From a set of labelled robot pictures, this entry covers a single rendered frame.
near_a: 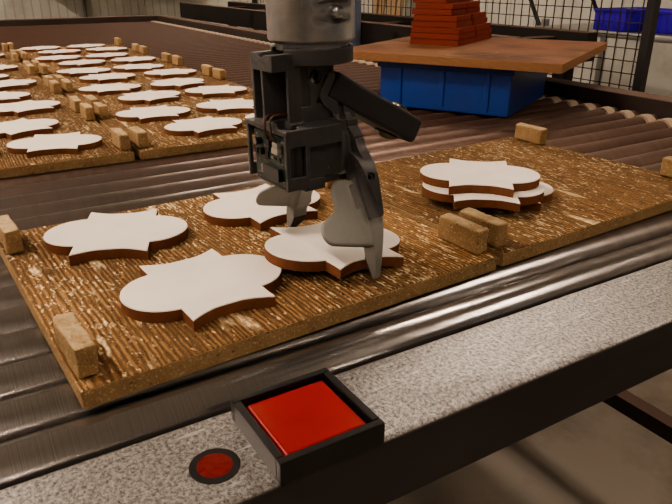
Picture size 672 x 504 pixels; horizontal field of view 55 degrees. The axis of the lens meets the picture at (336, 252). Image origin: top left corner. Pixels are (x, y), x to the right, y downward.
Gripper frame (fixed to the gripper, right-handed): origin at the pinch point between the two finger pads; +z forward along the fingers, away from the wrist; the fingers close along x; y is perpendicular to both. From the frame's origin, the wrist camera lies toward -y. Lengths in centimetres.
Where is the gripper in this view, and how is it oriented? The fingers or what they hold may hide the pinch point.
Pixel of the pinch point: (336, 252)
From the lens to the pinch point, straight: 65.0
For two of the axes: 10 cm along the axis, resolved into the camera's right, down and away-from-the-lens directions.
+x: 5.7, 3.2, -7.6
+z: 0.2, 9.1, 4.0
